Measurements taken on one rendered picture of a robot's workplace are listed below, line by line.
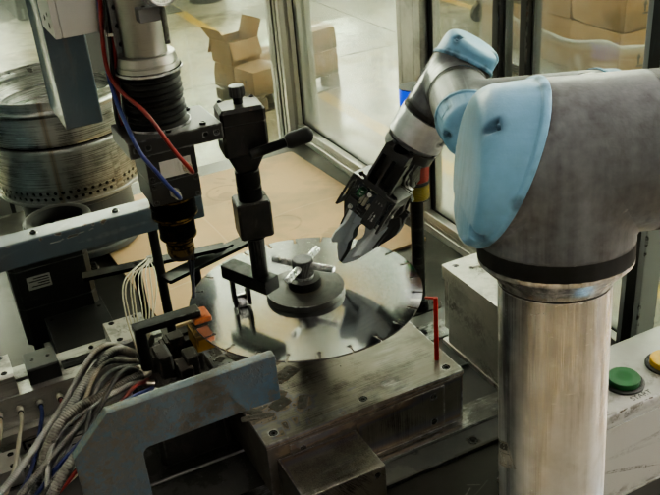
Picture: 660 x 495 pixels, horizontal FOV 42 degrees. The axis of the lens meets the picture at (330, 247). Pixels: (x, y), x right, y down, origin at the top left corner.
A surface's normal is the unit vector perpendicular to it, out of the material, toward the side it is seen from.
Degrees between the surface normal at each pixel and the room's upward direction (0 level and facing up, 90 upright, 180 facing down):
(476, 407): 0
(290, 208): 0
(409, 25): 90
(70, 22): 90
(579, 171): 78
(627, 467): 90
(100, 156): 90
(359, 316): 0
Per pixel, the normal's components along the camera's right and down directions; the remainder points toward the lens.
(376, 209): -0.44, 0.26
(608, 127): -0.02, -0.24
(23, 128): -0.10, 0.48
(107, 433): 0.44, 0.40
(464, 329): -0.89, 0.27
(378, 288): -0.07, -0.88
